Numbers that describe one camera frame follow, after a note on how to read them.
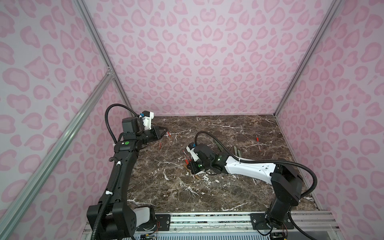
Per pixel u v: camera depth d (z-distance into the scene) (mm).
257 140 1040
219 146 1010
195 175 881
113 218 388
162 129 748
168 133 1096
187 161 748
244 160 540
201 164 693
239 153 977
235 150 994
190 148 749
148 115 689
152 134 665
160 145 1032
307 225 732
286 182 449
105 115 558
